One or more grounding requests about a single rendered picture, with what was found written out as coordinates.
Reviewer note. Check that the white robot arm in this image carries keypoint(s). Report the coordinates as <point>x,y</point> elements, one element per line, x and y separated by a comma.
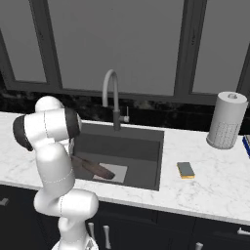
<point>53,162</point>

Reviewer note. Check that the dark grey sink basin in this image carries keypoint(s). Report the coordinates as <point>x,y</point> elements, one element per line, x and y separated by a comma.
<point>130,149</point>

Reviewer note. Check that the grey and yellow sponge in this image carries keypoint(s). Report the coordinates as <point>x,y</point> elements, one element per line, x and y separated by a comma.
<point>186,169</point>

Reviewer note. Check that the grey curved tap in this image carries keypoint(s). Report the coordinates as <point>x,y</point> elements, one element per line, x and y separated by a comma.
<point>116,97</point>

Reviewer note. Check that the white flat board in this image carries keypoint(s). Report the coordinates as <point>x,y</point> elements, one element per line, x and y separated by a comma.
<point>118,171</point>

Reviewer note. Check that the brown wooden tool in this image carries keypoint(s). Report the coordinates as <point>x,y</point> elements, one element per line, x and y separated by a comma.
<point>96,168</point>

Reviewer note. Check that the dark framed window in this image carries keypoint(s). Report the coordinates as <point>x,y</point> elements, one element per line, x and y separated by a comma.
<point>123,45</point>

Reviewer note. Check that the dark cupboard door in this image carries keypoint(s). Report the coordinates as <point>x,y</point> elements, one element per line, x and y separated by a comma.
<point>136,236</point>
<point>92,216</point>
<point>224,246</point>

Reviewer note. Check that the white paper towel roll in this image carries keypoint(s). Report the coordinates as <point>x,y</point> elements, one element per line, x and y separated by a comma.
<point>226,122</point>

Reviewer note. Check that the blue and white box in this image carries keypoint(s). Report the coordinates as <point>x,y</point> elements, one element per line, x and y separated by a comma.
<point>246,146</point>

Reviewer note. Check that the dark drawer front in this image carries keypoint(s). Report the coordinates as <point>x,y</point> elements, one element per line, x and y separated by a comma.
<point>19,201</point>
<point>218,231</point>

